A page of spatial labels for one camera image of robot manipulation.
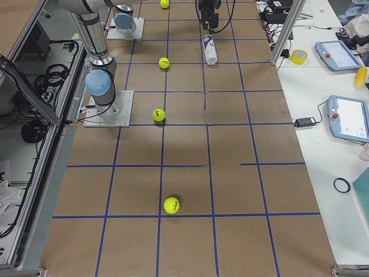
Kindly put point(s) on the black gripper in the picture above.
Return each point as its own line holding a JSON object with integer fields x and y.
{"x": 208, "y": 6}

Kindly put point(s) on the clear tennis ball can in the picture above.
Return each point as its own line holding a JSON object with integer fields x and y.
{"x": 209, "y": 50}

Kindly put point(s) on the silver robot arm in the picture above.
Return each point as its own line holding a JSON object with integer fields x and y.
{"x": 100, "y": 81}
{"x": 127, "y": 10}

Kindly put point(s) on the tennis ball near arm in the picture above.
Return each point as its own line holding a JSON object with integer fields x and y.
{"x": 164, "y": 62}

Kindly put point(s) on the Wilson 3 tennis ball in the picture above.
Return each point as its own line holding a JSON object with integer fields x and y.
{"x": 164, "y": 4}

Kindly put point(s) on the middle tennis ball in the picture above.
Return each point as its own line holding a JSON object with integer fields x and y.
{"x": 158, "y": 115}

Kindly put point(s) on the near tennis ball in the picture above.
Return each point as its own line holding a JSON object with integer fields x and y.
{"x": 171, "y": 205}

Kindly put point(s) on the yellow tape roll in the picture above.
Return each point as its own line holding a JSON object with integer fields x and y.
{"x": 299, "y": 57}

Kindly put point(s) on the far teach pendant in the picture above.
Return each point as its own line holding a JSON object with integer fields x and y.
{"x": 337, "y": 56}

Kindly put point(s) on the teach pendant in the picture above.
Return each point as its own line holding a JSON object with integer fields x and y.
{"x": 348, "y": 118}
{"x": 337, "y": 56}

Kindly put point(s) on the black power adapter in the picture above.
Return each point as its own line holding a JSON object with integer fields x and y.
{"x": 304, "y": 122}

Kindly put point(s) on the yellow banana toy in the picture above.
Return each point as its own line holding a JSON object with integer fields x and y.
{"x": 361, "y": 76}

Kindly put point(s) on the near teach pendant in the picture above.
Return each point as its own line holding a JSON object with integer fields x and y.
{"x": 348, "y": 118}

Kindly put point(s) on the teal box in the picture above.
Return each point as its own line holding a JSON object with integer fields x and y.
{"x": 361, "y": 187}

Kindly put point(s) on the aluminium frame post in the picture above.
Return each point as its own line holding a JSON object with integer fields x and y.
{"x": 286, "y": 30}

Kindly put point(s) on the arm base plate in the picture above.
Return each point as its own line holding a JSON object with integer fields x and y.
{"x": 138, "y": 29}
{"x": 118, "y": 115}

